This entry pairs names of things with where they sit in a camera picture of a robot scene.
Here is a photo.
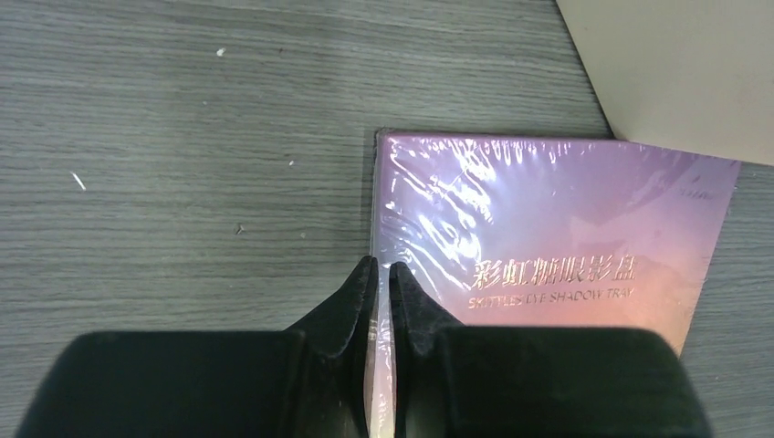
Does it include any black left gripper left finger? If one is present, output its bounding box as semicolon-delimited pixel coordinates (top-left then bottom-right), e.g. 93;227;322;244
16;256;379;437

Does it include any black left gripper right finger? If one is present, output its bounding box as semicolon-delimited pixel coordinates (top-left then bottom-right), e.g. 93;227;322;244
389;262;712;437

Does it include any holographic eyeshadow palette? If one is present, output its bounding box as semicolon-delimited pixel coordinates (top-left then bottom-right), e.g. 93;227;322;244
366;131;741;437

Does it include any white pink drawer organizer box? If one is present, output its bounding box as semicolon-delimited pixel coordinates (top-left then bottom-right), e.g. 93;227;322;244
559;0;773;165

